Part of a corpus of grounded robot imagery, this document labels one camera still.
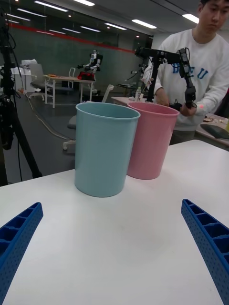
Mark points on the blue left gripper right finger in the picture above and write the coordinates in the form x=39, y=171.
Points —
x=212, y=247

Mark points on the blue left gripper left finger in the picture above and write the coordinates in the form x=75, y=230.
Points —
x=14, y=243

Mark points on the black jointed control arm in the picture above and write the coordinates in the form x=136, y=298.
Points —
x=167, y=57

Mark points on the person's left hand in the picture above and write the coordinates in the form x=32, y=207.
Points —
x=198, y=108

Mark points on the person's right hand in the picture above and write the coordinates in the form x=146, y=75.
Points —
x=162, y=96

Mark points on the grey desk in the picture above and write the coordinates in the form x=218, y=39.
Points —
x=210, y=141

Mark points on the dark flat pad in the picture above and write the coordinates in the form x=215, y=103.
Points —
x=214, y=131

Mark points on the pink plastic bin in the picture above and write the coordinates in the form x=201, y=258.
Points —
x=152, y=143

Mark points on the pale blue plastic bin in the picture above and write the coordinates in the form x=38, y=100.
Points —
x=102, y=155

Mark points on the black tripod stand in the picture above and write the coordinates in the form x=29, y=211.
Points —
x=7, y=107
x=152, y=83

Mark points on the grey office chair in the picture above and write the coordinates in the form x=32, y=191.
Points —
x=38, y=81

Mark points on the white box stack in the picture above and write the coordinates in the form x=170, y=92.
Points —
x=23, y=78

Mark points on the clear plastic bottle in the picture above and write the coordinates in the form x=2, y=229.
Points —
x=138, y=93

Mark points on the white table with wooden top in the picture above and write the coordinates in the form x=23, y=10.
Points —
x=69, y=78

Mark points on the pale desk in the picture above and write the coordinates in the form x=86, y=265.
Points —
x=119, y=99

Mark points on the office chair with white base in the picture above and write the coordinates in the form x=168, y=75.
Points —
x=108, y=93

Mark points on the red box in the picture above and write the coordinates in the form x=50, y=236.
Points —
x=86, y=76

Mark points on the person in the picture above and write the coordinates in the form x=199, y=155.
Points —
x=210, y=59

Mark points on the white and black humanoid robot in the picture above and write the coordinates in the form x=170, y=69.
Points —
x=95, y=62

